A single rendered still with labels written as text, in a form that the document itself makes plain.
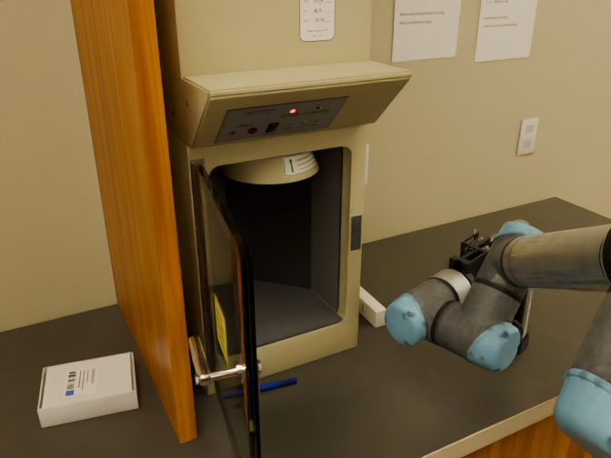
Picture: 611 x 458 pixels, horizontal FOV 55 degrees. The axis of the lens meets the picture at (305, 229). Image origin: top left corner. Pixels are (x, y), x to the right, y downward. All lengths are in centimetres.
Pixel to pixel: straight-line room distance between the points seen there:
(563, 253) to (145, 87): 54
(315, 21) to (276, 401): 65
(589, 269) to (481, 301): 25
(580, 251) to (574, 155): 150
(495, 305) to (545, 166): 124
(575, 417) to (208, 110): 55
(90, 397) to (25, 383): 18
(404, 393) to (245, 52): 66
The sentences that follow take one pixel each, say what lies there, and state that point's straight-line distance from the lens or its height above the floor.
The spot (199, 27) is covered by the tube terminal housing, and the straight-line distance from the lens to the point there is 87.
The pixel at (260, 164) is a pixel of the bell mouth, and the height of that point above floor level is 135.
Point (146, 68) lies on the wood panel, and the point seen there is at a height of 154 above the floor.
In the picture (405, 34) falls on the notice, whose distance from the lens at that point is 158.
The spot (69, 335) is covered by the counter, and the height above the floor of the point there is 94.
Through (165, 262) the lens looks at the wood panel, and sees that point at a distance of 85.
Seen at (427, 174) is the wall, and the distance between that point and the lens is 174.
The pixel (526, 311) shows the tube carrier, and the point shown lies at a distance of 123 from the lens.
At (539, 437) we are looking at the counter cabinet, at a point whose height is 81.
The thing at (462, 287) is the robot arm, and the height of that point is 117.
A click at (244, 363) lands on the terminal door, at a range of 69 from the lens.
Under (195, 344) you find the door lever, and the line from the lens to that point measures 78.
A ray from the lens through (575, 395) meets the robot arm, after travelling 55.
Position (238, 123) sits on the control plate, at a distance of 84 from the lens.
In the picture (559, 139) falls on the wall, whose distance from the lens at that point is 211.
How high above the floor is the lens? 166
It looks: 25 degrees down
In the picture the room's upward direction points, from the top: straight up
